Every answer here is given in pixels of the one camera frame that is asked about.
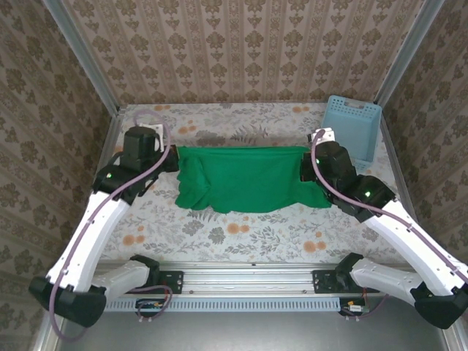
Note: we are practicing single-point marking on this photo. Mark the aluminium table side rail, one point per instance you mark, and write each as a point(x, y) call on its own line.
point(115, 131)
point(396, 164)

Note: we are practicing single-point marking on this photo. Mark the light blue plastic basket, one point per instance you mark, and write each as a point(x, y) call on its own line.
point(351, 128)

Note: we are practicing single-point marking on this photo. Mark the green t-shirt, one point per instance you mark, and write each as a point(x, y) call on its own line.
point(248, 179)

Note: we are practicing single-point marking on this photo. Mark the small black electronics board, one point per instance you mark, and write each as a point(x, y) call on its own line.
point(354, 309)
point(150, 305)

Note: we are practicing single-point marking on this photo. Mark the aluminium frame post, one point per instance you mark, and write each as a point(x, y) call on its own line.
point(84, 62)
point(406, 55)

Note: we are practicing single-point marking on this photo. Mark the floral tablecloth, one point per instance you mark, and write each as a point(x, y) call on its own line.
point(234, 234)

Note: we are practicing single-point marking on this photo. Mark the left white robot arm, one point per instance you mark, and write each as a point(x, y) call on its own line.
point(95, 234)

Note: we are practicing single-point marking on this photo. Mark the grey metal sheet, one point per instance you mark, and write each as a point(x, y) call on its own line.
point(248, 332)

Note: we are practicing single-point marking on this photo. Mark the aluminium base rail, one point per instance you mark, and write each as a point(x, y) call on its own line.
point(248, 279)

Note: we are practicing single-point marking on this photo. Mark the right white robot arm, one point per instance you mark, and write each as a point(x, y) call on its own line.
point(402, 234)

